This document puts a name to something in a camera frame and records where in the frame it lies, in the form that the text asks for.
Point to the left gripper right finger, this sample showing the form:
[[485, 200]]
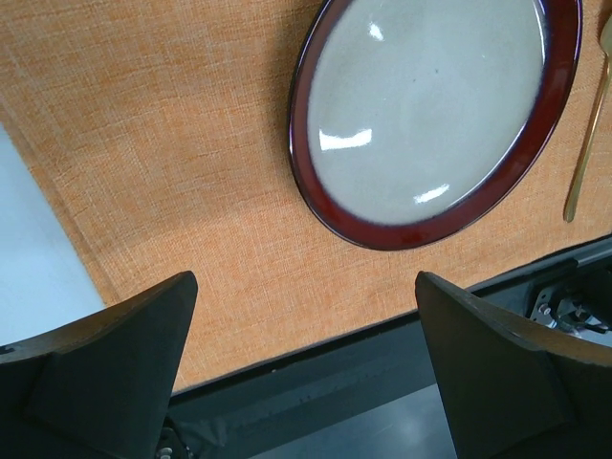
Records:
[[510, 387]]

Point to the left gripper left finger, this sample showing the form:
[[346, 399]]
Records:
[[100, 386]]

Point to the orange cloth placemat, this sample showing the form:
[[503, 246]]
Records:
[[157, 130]]

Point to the red rimmed plate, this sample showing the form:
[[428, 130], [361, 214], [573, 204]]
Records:
[[410, 120]]

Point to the gold spoon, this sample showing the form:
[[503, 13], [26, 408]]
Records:
[[571, 203]]

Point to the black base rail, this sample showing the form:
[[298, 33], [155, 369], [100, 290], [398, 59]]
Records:
[[373, 393]]

